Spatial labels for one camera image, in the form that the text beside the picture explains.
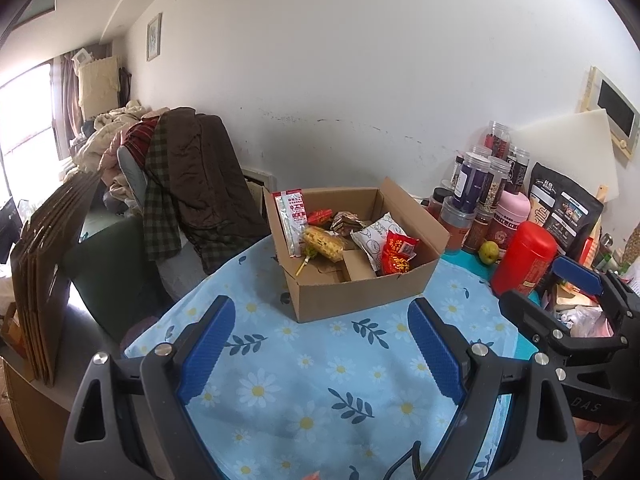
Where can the small red snack packet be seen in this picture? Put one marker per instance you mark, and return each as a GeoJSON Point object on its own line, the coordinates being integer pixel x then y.
{"type": "Point", "coordinates": [320, 216]}

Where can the cream covered cabinet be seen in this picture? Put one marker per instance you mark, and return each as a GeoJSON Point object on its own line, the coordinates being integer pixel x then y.
{"type": "Point", "coordinates": [100, 85]}

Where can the green checked cloth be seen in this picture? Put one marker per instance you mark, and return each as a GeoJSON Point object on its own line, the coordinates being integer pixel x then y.
{"type": "Point", "coordinates": [160, 200]}

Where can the white snack packet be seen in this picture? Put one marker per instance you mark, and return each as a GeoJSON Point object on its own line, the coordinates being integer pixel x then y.
{"type": "Point", "coordinates": [370, 237]}

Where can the dark green seat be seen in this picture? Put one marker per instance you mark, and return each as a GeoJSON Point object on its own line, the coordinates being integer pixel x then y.
{"type": "Point", "coordinates": [105, 275]}

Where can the red yellow snack packet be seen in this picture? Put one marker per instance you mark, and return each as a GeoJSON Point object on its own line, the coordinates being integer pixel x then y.
{"type": "Point", "coordinates": [397, 252]}

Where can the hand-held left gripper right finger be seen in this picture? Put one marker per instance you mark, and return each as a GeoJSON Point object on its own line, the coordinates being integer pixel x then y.
{"type": "Point", "coordinates": [432, 350]}

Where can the pink garment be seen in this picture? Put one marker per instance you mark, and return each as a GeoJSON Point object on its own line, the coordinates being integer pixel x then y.
{"type": "Point", "coordinates": [157, 111]}

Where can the red plastic canister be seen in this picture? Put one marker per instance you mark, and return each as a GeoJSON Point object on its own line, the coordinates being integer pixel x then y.
{"type": "Point", "coordinates": [527, 257]}

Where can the grey ceiling panel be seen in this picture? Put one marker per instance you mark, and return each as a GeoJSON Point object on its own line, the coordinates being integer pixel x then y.
{"type": "Point", "coordinates": [40, 4]}

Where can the brown pink snack packet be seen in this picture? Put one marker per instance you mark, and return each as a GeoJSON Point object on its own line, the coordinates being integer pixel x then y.
{"type": "Point", "coordinates": [347, 222]}

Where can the person's right hand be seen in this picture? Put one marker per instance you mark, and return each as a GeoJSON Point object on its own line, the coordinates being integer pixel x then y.
{"type": "Point", "coordinates": [595, 429]}

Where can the cream wall intercom panel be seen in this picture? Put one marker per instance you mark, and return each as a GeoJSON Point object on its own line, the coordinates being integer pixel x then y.
{"type": "Point", "coordinates": [615, 105]}

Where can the bright window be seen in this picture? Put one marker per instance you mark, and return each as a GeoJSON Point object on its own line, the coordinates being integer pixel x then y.
{"type": "Point", "coordinates": [25, 120]}

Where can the green bottle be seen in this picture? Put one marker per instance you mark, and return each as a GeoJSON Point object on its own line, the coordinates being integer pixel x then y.
{"type": "Point", "coordinates": [605, 250]}

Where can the yellow corn snack packet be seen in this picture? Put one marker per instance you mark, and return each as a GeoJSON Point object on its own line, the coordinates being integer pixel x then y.
{"type": "Point", "coordinates": [322, 242]}

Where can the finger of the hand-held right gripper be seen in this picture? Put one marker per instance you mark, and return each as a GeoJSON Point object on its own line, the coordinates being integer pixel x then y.
{"type": "Point", "coordinates": [530, 317]}
{"type": "Point", "coordinates": [577, 274]}

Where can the brown curtain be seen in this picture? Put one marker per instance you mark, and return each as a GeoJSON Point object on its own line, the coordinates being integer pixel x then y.
{"type": "Point", "coordinates": [67, 105]}

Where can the red white sachet strip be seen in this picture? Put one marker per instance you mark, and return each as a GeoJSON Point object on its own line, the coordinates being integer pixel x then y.
{"type": "Point", "coordinates": [292, 217]}

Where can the cluster of clear plastic jars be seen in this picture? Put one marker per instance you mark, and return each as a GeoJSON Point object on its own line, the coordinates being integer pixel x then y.
{"type": "Point", "coordinates": [472, 185]}

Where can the red striped garment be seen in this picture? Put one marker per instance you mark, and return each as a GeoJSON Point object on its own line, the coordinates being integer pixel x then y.
{"type": "Point", "coordinates": [137, 140]}

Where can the blue floral tablecloth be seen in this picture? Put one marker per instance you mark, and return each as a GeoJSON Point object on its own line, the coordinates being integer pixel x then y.
{"type": "Point", "coordinates": [310, 375]}

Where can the pink bottle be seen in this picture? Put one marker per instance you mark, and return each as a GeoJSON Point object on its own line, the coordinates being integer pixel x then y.
{"type": "Point", "coordinates": [510, 215]}

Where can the round woven tray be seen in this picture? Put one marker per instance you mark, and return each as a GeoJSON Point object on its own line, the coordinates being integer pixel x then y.
{"type": "Point", "coordinates": [632, 242]}

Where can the yellow green lemon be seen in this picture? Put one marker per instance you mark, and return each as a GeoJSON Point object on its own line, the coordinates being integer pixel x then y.
{"type": "Point", "coordinates": [489, 252]}

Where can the small white box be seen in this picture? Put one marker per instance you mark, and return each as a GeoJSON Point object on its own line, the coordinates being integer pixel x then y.
{"type": "Point", "coordinates": [81, 55]}

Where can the small framed wall picture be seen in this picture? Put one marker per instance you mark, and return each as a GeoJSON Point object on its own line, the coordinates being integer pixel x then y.
{"type": "Point", "coordinates": [153, 37]}

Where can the brown cardboard box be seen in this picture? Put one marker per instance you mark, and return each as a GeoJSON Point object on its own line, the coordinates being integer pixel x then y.
{"type": "Point", "coordinates": [350, 300]}

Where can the stack of flattened cardboard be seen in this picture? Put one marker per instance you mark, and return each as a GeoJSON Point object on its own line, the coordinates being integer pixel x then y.
{"type": "Point", "coordinates": [47, 270]}

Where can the brown quilted jacket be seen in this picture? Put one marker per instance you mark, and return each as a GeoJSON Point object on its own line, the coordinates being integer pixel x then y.
{"type": "Point", "coordinates": [200, 175]}

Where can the pile of beige bedding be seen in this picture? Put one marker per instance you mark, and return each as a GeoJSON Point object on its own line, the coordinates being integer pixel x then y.
{"type": "Point", "coordinates": [105, 130]}

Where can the white foam board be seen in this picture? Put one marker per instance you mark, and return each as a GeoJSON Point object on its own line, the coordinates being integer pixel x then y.
{"type": "Point", "coordinates": [565, 140]}

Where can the clear plastic bag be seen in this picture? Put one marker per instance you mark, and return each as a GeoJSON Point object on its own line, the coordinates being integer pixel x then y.
{"type": "Point", "coordinates": [585, 320]}

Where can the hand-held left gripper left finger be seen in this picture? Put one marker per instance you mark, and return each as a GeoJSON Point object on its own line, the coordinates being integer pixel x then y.
{"type": "Point", "coordinates": [205, 350]}

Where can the black stand-up pouch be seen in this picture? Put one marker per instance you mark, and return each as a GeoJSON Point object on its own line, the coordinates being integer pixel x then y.
{"type": "Point", "coordinates": [565, 205]}

